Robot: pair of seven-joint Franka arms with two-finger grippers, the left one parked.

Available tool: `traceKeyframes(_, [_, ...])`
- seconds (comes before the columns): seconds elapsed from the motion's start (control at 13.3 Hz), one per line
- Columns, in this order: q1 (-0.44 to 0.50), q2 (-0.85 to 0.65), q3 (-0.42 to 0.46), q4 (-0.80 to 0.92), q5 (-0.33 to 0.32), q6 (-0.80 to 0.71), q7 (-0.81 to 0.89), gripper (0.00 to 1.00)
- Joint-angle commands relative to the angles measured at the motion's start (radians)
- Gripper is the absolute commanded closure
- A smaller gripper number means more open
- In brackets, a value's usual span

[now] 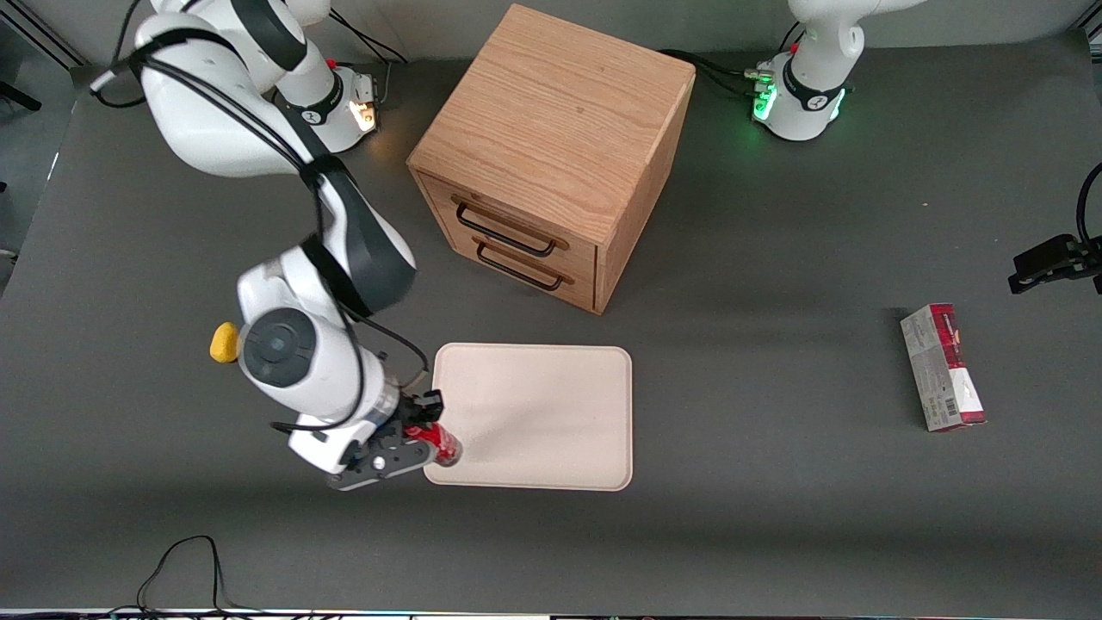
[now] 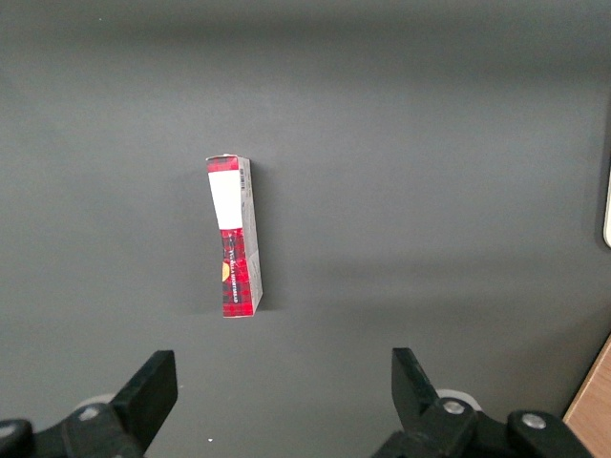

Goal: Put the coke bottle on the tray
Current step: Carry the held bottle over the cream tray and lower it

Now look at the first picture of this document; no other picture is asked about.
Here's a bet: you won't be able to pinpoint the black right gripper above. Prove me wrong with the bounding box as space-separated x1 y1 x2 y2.
370 391 445 457

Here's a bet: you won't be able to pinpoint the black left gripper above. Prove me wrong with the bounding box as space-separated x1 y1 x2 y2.
1008 234 1102 295

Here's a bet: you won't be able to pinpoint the red coke bottle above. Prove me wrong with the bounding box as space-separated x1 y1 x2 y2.
405 422 464 468

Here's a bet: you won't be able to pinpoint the beige plastic tray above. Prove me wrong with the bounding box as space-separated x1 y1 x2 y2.
423 343 635 493

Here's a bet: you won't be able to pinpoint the grey and red carton box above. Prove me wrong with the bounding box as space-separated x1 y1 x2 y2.
900 302 988 433

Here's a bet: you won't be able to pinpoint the wooden drawer front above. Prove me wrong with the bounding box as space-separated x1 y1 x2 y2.
417 170 601 281
443 231 598 313

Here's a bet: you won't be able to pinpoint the yellow lemon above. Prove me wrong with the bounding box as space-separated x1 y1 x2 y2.
209 322 243 365

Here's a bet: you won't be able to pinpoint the wooden drawer cabinet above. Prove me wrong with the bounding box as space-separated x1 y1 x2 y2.
406 3 697 316

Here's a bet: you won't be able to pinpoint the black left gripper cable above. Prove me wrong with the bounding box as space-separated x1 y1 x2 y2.
1075 161 1102 246

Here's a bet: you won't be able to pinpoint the black wire drawer handle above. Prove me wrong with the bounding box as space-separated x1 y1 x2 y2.
454 200 559 258
474 239 566 292

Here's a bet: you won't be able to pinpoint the thin black table cable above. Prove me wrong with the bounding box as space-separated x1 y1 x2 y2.
108 534 345 620

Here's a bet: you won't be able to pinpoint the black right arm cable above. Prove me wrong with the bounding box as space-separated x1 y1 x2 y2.
90 0 431 433

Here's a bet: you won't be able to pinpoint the black right arm base cables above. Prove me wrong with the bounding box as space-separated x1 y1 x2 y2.
330 9 412 109

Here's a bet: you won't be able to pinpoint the black arm base cables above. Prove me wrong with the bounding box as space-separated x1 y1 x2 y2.
330 9 412 109
658 22 807 101

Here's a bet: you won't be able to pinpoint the black left arm base cables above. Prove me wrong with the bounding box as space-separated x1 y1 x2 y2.
658 22 807 101

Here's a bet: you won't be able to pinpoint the black floor rail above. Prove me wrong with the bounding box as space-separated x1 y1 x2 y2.
0 0 87 70

